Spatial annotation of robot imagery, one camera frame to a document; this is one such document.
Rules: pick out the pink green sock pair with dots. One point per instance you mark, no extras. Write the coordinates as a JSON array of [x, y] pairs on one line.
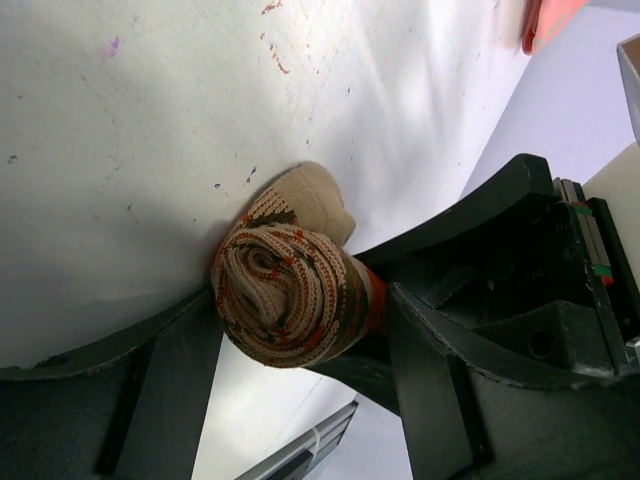
[[544, 20]]

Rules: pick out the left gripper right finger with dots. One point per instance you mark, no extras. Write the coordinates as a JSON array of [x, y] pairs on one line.
[[472, 409]]

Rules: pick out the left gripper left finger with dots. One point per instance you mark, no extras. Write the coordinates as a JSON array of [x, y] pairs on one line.
[[129, 406]]

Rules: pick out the aluminium front rail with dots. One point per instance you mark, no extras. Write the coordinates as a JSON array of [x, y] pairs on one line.
[[300, 457]]

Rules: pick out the argyle beige orange sock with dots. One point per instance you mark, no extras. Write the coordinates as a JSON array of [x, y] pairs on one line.
[[287, 292]]

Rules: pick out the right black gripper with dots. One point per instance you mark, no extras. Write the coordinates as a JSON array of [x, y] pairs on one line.
[[527, 262]]

